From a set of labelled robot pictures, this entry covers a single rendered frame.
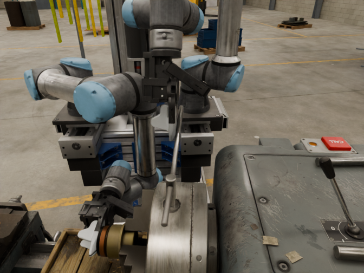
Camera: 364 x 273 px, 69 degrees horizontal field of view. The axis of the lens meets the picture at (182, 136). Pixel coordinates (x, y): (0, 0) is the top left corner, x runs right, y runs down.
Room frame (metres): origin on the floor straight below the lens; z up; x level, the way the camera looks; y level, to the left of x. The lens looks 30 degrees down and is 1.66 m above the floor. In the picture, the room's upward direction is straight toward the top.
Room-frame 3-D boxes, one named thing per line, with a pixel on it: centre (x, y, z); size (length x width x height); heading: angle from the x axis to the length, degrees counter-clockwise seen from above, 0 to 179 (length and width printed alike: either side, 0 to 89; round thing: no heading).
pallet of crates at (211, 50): (7.71, -1.04, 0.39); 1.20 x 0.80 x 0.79; 109
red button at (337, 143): (0.65, -0.44, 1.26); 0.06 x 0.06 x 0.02; 87
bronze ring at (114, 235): (0.46, 0.17, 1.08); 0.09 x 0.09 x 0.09; 87
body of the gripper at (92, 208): (0.57, 0.24, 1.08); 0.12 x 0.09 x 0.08; 177
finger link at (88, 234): (0.46, 0.24, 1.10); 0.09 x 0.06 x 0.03; 177
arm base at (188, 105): (1.13, -0.05, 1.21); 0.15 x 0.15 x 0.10
